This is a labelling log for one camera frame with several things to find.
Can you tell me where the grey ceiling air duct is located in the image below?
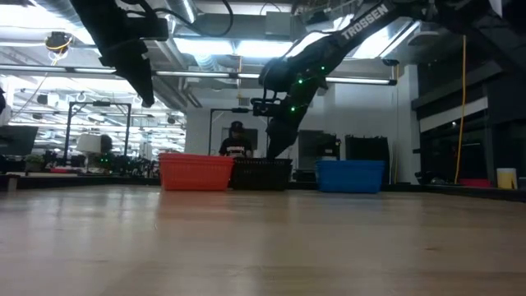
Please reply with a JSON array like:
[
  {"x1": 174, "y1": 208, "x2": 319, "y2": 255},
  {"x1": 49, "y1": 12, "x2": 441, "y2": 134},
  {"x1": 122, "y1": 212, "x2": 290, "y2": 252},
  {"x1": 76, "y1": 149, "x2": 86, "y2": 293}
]
[{"x1": 176, "y1": 10, "x2": 309, "y2": 42}]

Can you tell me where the hanging yellow cable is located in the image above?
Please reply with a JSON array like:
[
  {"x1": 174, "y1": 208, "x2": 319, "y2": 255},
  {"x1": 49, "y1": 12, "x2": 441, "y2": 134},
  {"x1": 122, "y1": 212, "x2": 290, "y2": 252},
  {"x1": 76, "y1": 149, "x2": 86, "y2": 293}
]
[{"x1": 453, "y1": 35, "x2": 468, "y2": 185}]

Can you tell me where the black monitor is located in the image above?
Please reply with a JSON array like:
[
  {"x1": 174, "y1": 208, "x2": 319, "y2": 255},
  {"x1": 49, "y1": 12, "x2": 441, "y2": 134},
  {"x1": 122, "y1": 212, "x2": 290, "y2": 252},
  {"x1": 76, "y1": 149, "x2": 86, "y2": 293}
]
[{"x1": 0, "y1": 125, "x2": 39, "y2": 157}]

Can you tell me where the person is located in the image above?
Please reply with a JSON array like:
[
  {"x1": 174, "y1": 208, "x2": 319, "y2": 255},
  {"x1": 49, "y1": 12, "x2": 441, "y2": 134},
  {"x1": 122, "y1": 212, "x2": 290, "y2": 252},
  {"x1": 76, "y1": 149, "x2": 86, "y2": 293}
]
[{"x1": 218, "y1": 120, "x2": 255, "y2": 160}]

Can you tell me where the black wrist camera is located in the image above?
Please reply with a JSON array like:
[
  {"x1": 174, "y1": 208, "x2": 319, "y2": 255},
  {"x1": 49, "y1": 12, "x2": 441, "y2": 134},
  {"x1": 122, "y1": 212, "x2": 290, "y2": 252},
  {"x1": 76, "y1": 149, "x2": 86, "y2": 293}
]
[
  {"x1": 125, "y1": 16, "x2": 170, "y2": 43},
  {"x1": 251, "y1": 97, "x2": 275, "y2": 118}
]

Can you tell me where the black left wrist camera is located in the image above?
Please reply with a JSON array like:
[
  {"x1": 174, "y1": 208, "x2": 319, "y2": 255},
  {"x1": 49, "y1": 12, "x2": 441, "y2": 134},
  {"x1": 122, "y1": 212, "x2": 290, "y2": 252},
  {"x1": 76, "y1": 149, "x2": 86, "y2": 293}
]
[{"x1": 125, "y1": 16, "x2": 170, "y2": 43}]

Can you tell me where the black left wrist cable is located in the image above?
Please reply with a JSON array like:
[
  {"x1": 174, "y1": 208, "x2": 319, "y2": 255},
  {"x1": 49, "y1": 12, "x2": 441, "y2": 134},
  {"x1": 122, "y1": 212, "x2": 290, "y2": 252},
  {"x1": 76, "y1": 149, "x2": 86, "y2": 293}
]
[{"x1": 122, "y1": 0, "x2": 234, "y2": 38}]

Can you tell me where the black gantry frame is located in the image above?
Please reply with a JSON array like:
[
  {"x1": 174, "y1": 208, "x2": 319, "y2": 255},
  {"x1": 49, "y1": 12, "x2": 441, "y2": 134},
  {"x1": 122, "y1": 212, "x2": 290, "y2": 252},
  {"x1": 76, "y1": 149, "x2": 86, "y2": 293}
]
[
  {"x1": 63, "y1": 100, "x2": 132, "y2": 161},
  {"x1": 208, "y1": 107, "x2": 270, "y2": 156}
]

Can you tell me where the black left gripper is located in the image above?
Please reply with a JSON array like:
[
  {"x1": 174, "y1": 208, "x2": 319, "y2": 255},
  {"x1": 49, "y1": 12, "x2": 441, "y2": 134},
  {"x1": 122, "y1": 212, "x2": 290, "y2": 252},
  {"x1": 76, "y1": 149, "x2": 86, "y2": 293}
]
[{"x1": 76, "y1": 16, "x2": 156, "y2": 109}]

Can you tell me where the red box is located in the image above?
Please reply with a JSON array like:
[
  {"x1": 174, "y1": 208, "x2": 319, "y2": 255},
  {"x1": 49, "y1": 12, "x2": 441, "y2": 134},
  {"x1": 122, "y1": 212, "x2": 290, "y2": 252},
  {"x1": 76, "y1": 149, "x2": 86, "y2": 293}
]
[{"x1": 458, "y1": 177, "x2": 492, "y2": 189}]

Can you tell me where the black cabinet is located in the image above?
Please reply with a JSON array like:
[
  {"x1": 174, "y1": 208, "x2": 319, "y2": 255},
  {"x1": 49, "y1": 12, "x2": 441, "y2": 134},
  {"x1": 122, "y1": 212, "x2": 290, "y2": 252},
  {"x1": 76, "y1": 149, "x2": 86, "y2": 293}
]
[
  {"x1": 344, "y1": 135, "x2": 390, "y2": 185},
  {"x1": 297, "y1": 129, "x2": 342, "y2": 183}
]

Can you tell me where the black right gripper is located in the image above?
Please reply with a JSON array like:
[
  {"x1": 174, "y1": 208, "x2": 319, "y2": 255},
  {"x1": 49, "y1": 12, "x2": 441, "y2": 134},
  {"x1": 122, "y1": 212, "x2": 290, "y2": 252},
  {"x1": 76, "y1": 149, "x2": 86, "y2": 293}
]
[{"x1": 265, "y1": 81, "x2": 320, "y2": 160}]

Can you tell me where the long tube light bar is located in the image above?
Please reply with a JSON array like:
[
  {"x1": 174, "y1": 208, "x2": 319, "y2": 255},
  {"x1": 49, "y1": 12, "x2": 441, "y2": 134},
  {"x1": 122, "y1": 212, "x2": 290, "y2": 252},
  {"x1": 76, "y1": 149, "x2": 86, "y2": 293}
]
[{"x1": 0, "y1": 63, "x2": 399, "y2": 86}]

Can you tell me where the small green potted plant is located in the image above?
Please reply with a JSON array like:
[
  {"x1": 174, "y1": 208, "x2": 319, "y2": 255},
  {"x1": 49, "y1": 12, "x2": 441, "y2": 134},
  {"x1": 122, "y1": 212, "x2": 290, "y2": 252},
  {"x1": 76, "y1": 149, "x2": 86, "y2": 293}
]
[{"x1": 23, "y1": 153, "x2": 46, "y2": 173}]

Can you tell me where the yellow and white cup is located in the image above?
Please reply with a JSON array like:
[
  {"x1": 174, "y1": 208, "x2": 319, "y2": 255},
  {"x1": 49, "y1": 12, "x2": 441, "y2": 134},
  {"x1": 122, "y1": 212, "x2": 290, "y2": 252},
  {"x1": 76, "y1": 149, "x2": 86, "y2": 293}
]
[{"x1": 496, "y1": 167, "x2": 519, "y2": 191}]

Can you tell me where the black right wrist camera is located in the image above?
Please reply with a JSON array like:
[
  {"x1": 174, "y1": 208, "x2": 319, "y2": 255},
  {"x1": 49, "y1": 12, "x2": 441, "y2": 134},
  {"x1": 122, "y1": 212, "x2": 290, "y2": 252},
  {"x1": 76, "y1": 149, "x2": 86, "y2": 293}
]
[{"x1": 251, "y1": 97, "x2": 275, "y2": 118}]

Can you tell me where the black aluminium table frame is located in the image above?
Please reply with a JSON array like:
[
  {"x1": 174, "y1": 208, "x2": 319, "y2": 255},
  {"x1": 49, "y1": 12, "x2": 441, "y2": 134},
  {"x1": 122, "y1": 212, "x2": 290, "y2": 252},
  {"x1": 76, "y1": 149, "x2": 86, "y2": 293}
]
[{"x1": 0, "y1": 172, "x2": 526, "y2": 203}]

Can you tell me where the yellow black cable reel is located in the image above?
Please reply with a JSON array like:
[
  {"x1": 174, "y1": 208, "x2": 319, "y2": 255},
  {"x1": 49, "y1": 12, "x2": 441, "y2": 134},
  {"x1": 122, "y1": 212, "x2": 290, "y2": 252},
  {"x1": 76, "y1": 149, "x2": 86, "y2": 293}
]
[{"x1": 44, "y1": 30, "x2": 74, "y2": 55}]

